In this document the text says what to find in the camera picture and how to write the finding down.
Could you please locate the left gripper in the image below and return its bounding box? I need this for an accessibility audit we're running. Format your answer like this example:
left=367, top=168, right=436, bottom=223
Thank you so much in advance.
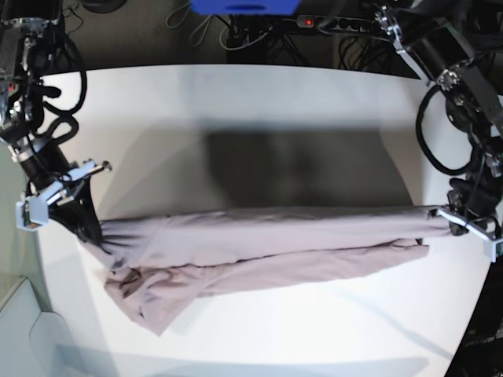
left=447, top=177, right=502, bottom=229

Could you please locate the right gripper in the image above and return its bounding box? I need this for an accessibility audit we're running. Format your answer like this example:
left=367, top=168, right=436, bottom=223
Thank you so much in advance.
left=23, top=159, right=112, bottom=246

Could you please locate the mauve pink t-shirt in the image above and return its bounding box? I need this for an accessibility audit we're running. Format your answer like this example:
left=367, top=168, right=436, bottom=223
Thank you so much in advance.
left=89, top=207, right=450, bottom=335

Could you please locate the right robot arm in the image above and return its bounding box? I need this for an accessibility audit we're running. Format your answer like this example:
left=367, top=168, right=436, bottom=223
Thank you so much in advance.
left=1, top=1, right=112, bottom=246

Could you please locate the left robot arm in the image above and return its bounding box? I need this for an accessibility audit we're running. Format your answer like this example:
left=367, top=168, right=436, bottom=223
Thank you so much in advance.
left=361, top=1, right=502, bottom=239

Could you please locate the black power strip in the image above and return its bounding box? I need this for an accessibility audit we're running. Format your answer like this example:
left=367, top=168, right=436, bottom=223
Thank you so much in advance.
left=295, top=15, right=381, bottom=34

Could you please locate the blue box at top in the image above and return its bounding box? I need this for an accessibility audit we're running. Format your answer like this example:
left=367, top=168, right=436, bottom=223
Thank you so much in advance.
left=190, top=0, right=300, bottom=16

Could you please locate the white looped cable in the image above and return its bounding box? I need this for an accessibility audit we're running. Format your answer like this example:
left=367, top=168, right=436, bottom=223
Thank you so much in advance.
left=164, top=0, right=215, bottom=47

